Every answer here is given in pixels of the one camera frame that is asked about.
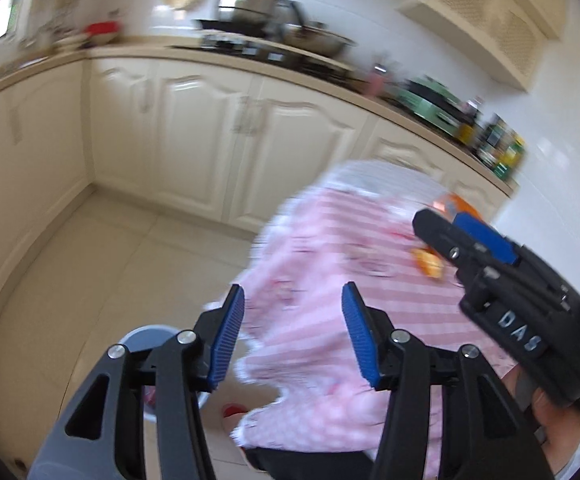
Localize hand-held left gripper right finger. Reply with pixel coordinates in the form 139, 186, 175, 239
341, 281, 556, 480

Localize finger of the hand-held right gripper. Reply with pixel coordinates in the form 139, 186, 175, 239
452, 212, 522, 267
412, 209, 486, 288

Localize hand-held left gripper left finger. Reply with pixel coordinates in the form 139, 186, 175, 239
27, 284, 245, 480

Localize orange red snack wrapper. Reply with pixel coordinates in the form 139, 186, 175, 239
412, 247, 446, 279

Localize orange snack packet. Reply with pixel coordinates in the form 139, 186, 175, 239
432, 193, 476, 221

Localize blue plastic bucket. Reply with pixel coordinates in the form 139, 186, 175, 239
120, 325, 211, 428

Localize person's right hand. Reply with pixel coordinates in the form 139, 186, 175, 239
500, 367, 580, 461

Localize pink checked tablecloth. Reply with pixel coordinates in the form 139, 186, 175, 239
205, 187, 526, 466

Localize white lace cloth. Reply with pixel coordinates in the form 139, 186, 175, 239
262, 160, 451, 241

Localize large brown sauce bottle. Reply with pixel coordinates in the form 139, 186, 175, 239
457, 97, 483, 143

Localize green electric cooker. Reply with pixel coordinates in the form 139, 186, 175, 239
395, 77, 463, 136

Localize person's dark pants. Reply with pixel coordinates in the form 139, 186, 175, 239
245, 445, 377, 480

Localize pink utensil holder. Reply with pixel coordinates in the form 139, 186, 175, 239
367, 67, 388, 98

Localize wide cream lattice door cabinet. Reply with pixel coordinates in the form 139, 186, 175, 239
397, 0, 568, 93

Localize steel wok with lid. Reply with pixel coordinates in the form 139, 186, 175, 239
277, 20, 355, 61

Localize black gas stove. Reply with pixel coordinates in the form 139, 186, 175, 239
170, 35, 361, 86

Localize steel steamer pot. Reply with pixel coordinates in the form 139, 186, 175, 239
215, 0, 281, 36

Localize red bowl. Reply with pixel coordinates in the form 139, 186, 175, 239
84, 21, 120, 46

